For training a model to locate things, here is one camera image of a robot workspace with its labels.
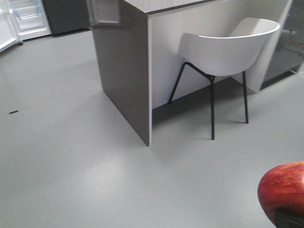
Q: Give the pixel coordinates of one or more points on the white shell chair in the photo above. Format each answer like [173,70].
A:
[225,56]

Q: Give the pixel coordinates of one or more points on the grey kitchen island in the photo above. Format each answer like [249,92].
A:
[137,44]

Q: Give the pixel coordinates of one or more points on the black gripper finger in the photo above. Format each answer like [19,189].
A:
[288,219]

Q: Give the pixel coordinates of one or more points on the red yellow apple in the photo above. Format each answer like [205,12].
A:
[282,187]

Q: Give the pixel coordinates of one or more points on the open fridge door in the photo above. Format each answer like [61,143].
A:
[8,33]

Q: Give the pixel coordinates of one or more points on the fridge body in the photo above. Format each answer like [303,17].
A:
[37,18]

